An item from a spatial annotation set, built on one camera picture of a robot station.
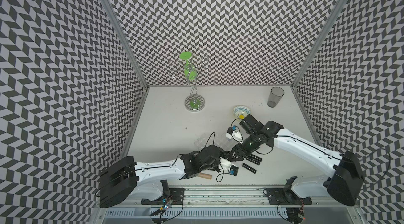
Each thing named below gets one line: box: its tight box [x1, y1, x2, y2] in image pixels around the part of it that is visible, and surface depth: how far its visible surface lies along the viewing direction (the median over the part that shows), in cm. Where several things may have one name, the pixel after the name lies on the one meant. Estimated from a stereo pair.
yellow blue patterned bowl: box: [233, 105, 252, 121], surface depth 103 cm
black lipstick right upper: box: [249, 154, 263, 162], surface depth 86 cm
